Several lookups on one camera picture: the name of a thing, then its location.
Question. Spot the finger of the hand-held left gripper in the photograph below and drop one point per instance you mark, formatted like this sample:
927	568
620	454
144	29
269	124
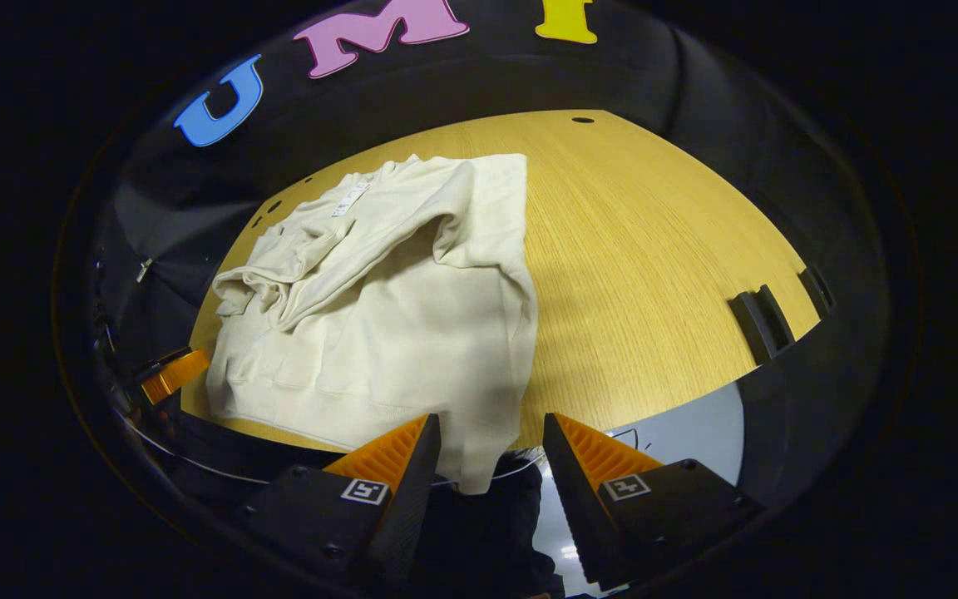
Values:
175	374

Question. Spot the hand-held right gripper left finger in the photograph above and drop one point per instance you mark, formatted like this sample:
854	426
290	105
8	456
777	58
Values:
404	516

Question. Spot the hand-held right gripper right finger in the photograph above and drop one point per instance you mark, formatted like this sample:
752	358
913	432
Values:
583	507

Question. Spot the cream white sweatshirt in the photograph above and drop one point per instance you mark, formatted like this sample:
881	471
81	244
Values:
404	333

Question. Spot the silver metal clip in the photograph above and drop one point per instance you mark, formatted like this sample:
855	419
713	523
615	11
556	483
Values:
144	269

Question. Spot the white paper garment tag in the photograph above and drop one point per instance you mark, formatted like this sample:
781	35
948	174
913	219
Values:
350	200

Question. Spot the black table clamp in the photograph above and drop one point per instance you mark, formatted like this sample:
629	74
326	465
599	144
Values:
762	324

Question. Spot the black backdrop cloth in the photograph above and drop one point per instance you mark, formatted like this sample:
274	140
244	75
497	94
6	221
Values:
529	75

